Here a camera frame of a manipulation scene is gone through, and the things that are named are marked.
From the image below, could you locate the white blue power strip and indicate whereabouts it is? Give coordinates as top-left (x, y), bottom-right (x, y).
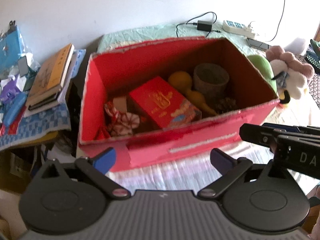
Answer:
top-left (222, 20), bottom-right (258, 39)

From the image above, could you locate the black smartphone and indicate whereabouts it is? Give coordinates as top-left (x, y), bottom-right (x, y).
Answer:
top-left (246, 37), bottom-right (271, 51)

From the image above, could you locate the blue checkered cloth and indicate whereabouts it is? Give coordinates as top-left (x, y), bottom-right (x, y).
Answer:
top-left (1, 49), bottom-right (86, 151)

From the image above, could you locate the brown woven round basket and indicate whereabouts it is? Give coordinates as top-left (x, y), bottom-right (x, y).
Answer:
top-left (194, 63), bottom-right (229, 99)

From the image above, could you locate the orange gourd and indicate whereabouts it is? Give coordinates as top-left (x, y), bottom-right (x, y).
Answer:
top-left (167, 71), bottom-right (218, 117)

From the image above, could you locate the white pink plush duck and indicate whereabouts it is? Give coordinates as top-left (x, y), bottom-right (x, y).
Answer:
top-left (266, 46), bottom-right (315, 105)

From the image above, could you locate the red cardboard storage box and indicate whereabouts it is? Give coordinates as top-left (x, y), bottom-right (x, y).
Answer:
top-left (78, 37), bottom-right (279, 172)

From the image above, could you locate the blue pencil case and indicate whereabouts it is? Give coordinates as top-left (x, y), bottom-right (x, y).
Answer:
top-left (3, 93), bottom-right (27, 127)

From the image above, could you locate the black wall cable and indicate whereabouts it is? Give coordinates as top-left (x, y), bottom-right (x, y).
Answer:
top-left (266, 0), bottom-right (290, 42)

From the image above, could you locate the red white patterned pouch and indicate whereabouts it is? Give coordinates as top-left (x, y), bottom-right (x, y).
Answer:
top-left (104, 96), bottom-right (140, 137)

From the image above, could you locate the black power adapter with cable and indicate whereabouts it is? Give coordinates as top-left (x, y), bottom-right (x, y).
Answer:
top-left (176, 11), bottom-right (221, 37)

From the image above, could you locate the green plush toy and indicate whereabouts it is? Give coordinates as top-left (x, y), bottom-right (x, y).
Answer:
top-left (247, 55), bottom-right (278, 94)

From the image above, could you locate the pine cone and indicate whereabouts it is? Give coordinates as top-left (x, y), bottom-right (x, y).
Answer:
top-left (214, 98), bottom-right (237, 114)

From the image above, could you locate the blue plastic bag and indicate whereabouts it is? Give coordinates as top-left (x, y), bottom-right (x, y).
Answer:
top-left (0, 21), bottom-right (25, 80)

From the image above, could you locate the red gift box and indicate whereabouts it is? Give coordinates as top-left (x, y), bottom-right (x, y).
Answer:
top-left (129, 76), bottom-right (202, 129)

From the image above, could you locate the yellow hardcover book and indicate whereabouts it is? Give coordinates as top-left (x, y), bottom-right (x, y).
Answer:
top-left (26, 43), bottom-right (74, 111)

